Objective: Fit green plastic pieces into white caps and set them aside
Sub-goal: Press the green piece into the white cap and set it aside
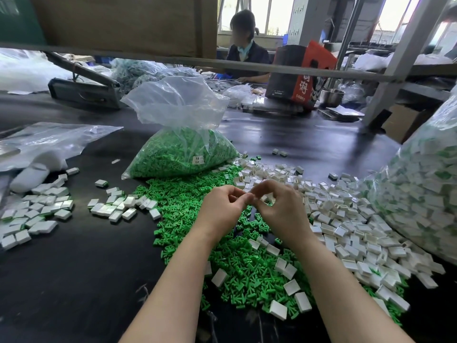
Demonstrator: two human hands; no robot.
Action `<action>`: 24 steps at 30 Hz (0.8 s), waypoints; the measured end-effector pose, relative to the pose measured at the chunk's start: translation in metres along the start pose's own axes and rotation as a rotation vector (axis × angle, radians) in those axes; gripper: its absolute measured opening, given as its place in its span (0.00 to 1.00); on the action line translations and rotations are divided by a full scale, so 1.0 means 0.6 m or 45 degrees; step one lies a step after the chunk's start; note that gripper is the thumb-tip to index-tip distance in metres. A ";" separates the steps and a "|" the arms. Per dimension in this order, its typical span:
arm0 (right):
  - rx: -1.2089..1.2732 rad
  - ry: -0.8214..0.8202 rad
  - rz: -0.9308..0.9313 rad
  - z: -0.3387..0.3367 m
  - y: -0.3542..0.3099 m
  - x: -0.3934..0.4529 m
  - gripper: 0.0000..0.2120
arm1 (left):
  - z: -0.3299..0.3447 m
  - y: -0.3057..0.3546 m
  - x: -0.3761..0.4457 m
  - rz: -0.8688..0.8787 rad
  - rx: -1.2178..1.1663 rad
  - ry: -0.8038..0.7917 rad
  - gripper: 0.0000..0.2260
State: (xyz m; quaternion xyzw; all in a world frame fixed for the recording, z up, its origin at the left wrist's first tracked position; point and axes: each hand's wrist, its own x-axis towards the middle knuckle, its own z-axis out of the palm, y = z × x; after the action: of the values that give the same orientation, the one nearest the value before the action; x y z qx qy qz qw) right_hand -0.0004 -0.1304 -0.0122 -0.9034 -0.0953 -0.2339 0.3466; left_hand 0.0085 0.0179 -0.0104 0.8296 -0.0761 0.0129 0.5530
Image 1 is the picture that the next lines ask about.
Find grey metal shelf frame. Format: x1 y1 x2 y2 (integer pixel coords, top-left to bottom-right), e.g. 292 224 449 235
0 0 457 130

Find cardboard box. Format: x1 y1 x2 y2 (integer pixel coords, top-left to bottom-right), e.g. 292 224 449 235
382 103 431 143

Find black table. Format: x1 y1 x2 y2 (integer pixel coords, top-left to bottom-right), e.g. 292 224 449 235
0 69 457 343

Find person's left forearm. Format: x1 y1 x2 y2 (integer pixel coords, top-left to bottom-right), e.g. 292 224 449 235
120 235 222 343

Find white bags on shelf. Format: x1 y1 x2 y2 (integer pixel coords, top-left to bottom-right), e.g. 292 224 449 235
353 52 452 72

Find metal bowl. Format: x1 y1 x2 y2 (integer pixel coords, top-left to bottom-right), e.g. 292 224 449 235
319 88 345 109

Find white plastic sheet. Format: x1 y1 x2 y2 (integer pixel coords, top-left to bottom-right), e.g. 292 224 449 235
0 48 71 95

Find person's left hand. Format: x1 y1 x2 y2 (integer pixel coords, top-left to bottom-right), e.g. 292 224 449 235
196 185 256 247

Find brown board panel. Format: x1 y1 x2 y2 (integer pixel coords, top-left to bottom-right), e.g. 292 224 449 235
0 0 218 57

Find crumpled white plastic bag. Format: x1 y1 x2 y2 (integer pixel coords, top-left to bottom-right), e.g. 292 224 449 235
225 83 258 109

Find white paper sheets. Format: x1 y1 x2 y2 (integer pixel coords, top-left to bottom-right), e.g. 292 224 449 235
319 105 365 122

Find person's right forearm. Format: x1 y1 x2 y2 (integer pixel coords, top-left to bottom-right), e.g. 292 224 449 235
293 238 415 343

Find pile of white plastic caps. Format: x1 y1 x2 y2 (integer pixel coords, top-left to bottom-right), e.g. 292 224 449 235
207 153 447 320

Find bag of green clips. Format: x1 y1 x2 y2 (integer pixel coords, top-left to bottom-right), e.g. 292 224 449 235
121 76 240 180

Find clear bag of pale parts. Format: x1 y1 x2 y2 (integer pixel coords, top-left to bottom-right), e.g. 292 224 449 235
110 58 219 93

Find pile of green parts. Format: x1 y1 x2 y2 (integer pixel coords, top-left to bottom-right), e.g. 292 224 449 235
134 165 408 324

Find large bag of white caps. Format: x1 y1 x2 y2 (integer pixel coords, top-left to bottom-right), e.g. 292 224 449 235
368 85 457 267

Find black and red box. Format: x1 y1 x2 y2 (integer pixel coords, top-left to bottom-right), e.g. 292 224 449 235
266 40 338 109

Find empty clear plastic bag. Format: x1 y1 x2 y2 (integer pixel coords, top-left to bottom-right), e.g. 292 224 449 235
0 122 123 193

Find person's right hand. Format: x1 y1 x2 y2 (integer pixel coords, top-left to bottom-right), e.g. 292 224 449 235
250 179 317 252

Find pile of assembled white pieces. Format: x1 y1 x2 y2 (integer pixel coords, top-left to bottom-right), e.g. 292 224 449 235
0 167 79 251

